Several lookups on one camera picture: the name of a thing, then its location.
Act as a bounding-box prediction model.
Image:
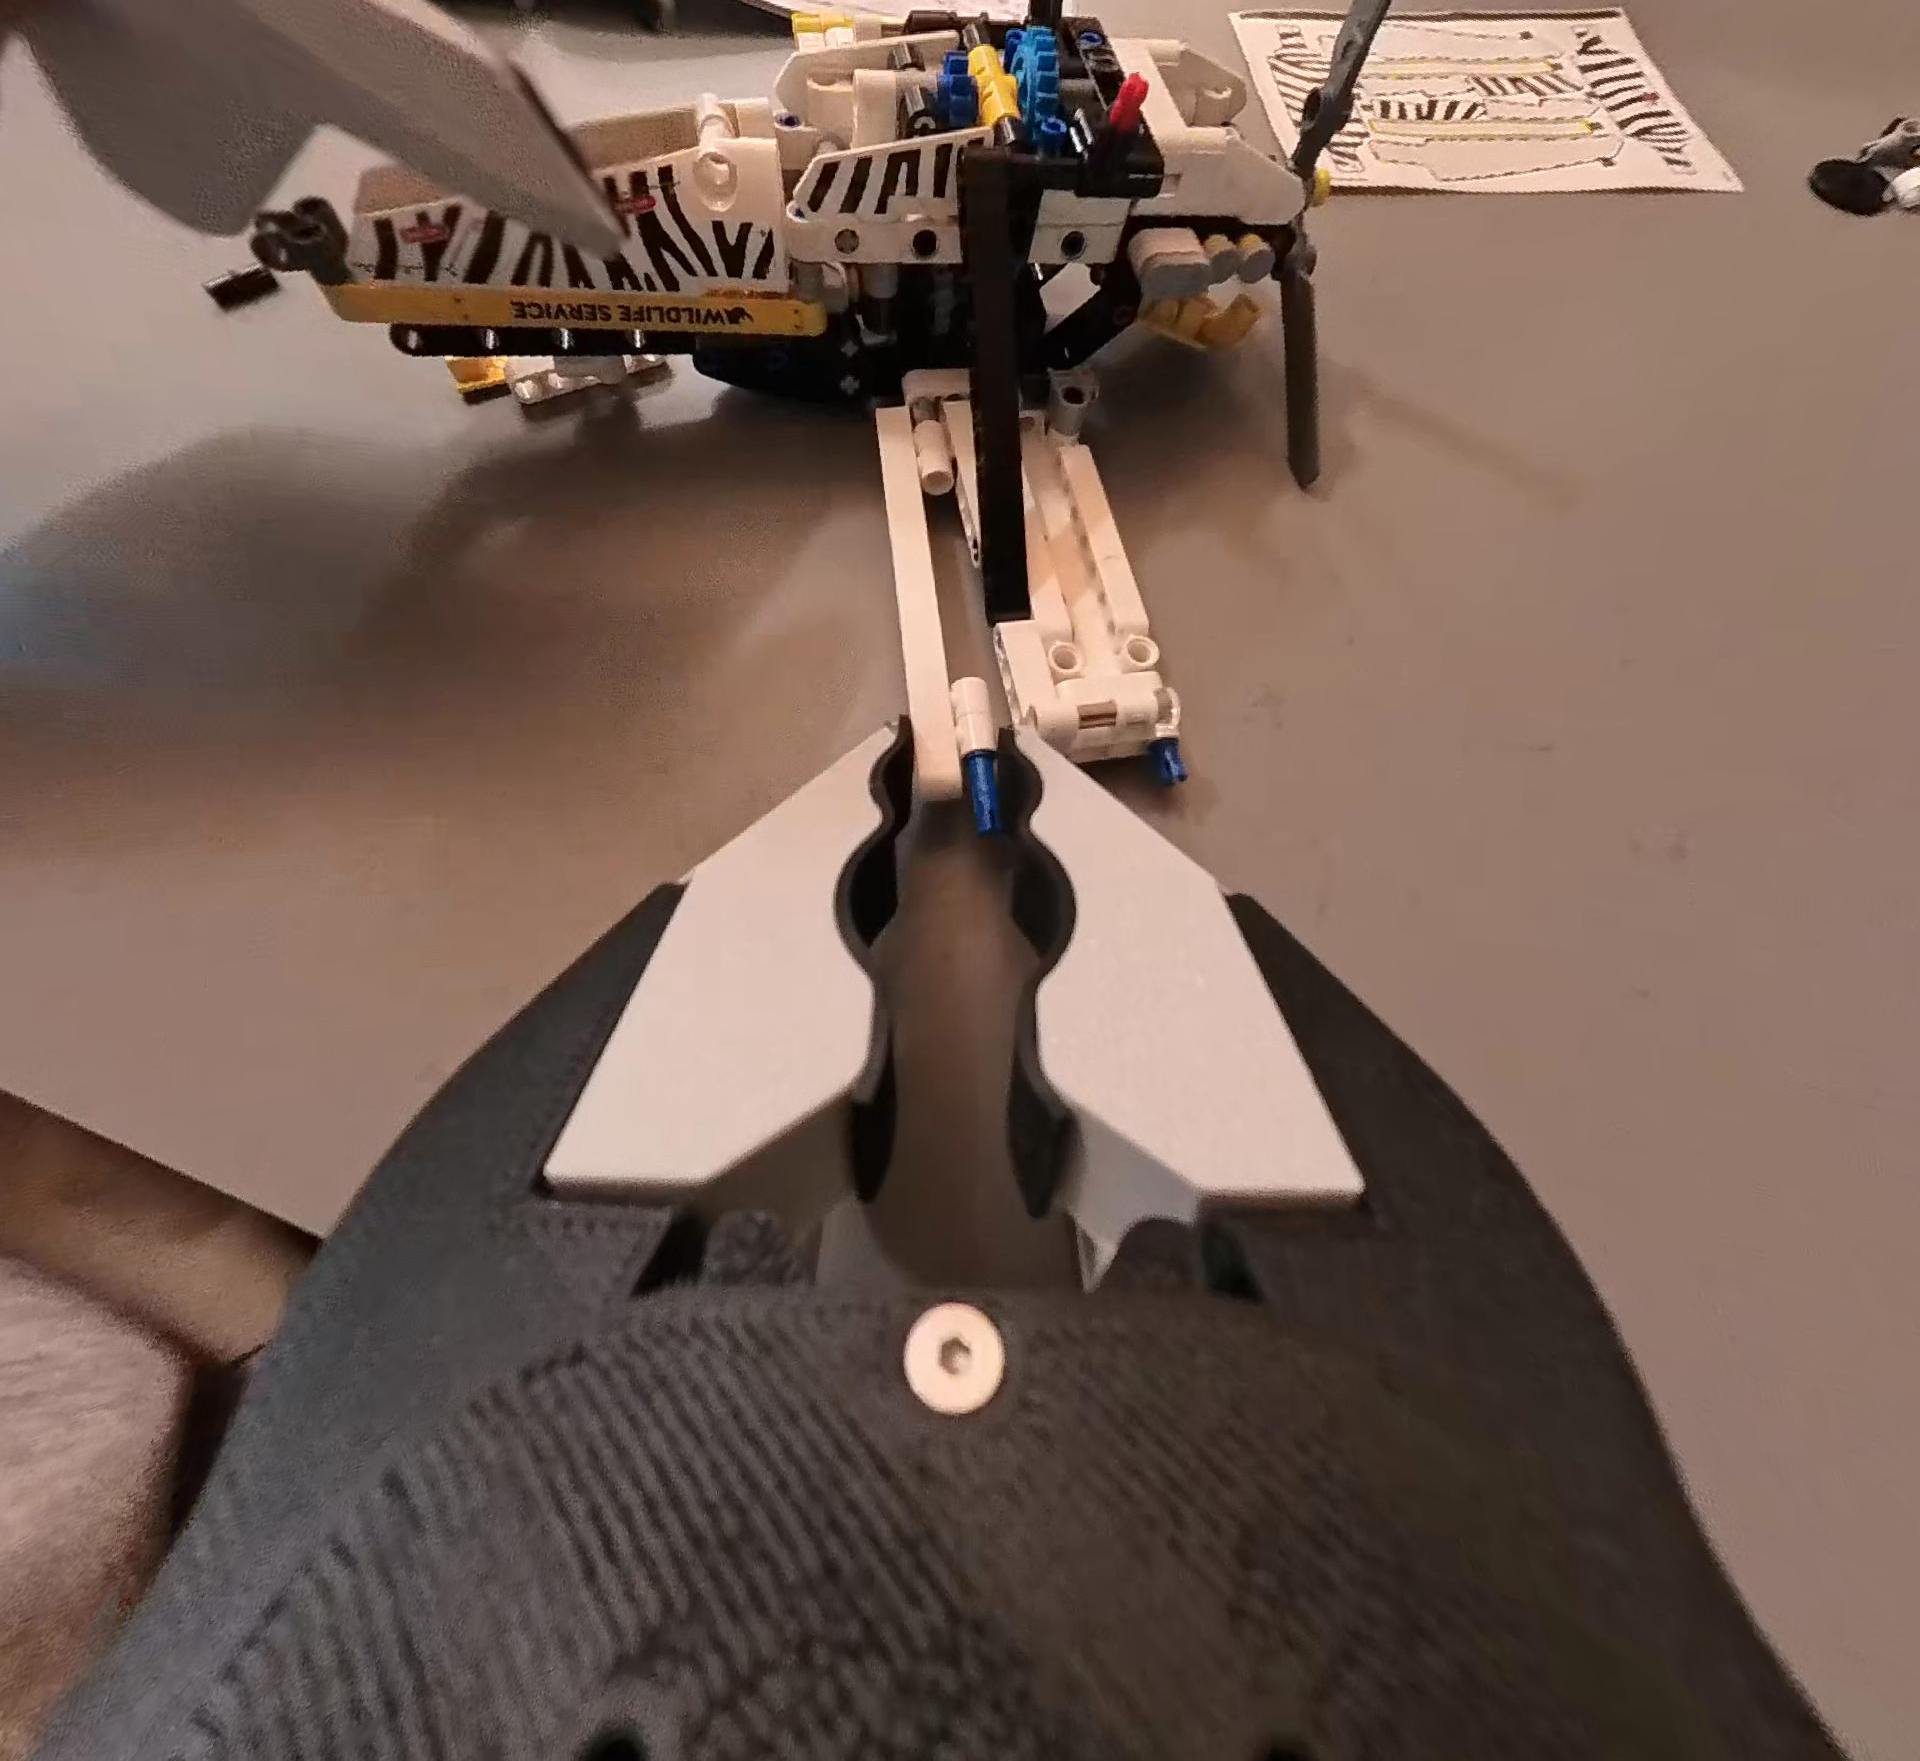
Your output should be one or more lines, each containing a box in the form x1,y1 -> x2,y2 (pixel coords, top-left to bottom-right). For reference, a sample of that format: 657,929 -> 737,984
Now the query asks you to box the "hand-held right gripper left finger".
541,722 -> 917,1261

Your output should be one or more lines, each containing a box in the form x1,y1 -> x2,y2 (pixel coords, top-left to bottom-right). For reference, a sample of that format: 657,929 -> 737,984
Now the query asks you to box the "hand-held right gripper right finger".
1001,731 -> 1366,1288

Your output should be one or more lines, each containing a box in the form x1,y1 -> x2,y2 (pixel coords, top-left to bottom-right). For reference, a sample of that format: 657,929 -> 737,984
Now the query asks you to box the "zebra striped lego plane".
244,0 -> 1479,785

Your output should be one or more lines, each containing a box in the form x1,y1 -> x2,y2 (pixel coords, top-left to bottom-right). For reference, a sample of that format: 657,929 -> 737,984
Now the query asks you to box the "white lego beam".
873,402 -> 1001,808

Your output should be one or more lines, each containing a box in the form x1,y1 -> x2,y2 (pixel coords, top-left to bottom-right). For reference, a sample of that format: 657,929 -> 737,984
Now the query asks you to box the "zebra sticker sheet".
1227,6 -> 1746,193

